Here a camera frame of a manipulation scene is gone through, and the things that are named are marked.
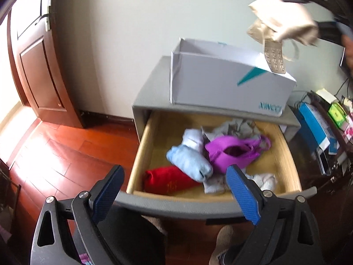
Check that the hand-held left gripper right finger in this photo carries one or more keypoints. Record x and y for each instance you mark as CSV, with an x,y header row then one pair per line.
x,y
244,196

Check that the beige plush slipper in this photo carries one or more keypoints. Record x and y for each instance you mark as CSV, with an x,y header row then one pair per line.
x,y
226,237

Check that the metal door latch plate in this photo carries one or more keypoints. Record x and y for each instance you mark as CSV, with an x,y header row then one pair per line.
x,y
48,19

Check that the purple patterned garment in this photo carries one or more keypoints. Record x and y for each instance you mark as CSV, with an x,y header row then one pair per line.
x,y
84,260

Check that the wooden drawer with grey front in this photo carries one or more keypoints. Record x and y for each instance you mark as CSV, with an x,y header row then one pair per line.
x,y
171,132

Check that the pink packet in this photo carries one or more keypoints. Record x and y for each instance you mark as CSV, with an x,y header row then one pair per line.
x,y
348,131

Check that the light blue underwear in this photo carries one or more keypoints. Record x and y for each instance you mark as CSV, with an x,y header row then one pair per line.
x,y
187,162
193,139

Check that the green packet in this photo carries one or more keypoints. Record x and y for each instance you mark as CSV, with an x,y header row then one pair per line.
x,y
337,114

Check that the red underwear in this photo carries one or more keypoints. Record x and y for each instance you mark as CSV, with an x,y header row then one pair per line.
x,y
168,180

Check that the black mesh chair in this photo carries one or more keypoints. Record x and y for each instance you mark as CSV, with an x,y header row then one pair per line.
x,y
129,240

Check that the brown wooden door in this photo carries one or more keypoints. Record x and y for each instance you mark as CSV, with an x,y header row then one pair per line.
x,y
41,74

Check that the beige bra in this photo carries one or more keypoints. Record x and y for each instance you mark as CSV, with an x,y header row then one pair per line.
x,y
284,24

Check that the white cardboard box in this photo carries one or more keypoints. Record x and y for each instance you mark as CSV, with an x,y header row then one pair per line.
x,y
220,88

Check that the black metal rack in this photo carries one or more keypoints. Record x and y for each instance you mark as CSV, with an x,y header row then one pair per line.
x,y
11,187

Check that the blue and white box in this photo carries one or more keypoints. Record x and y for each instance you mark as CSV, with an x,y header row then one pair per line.
x,y
314,124

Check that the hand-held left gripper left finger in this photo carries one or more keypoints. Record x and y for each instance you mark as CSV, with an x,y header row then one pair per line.
x,y
107,196

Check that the grey and white underwear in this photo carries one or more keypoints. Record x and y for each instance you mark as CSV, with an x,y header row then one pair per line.
x,y
213,185

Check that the purple bra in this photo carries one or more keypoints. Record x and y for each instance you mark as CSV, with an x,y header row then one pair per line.
x,y
223,151

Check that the small white box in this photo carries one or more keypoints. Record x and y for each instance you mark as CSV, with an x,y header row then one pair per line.
x,y
325,95

